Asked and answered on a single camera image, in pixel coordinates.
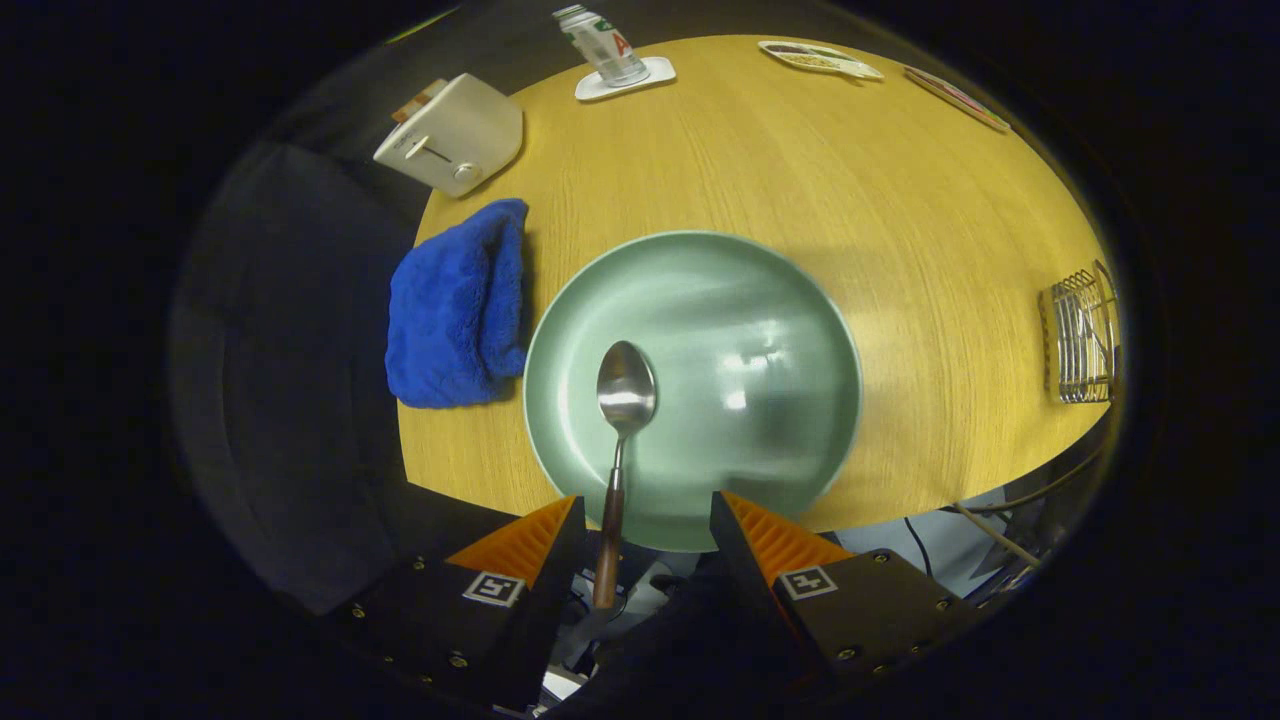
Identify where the brown toast slice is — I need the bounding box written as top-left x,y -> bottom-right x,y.
391,78 -> 449,123

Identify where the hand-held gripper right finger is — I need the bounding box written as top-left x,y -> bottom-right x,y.
708,488 -> 991,701

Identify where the pale green plate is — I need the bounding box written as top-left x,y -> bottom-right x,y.
523,230 -> 864,554

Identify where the metal wire basket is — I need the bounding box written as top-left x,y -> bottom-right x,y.
1038,260 -> 1121,405

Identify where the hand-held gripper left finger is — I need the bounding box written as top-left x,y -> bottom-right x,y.
325,495 -> 589,713

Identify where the clear plastic bottle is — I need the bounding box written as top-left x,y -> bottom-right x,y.
552,4 -> 651,88

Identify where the beige floor cable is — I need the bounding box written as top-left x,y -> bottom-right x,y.
955,503 -> 1041,568

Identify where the white plate of food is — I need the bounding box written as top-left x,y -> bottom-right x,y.
903,66 -> 1012,134

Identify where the white divided bean dish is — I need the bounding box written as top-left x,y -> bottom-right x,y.
757,40 -> 885,82

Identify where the wooden-handled metal spoon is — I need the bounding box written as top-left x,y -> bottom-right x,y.
593,340 -> 659,611

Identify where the white square coaster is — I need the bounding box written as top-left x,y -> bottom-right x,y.
574,56 -> 677,102

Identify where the blue towel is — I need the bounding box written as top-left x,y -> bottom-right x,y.
385,198 -> 530,410

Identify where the white toaster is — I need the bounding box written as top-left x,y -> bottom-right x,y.
373,72 -> 525,199

